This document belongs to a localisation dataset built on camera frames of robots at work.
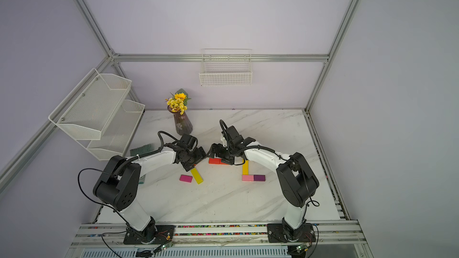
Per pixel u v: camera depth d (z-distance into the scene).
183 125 1.01
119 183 0.47
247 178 0.90
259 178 0.88
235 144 0.69
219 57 0.92
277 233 0.73
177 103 0.90
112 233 0.63
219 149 0.78
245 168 0.93
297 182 0.47
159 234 0.73
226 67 0.95
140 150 0.98
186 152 0.73
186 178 0.89
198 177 0.91
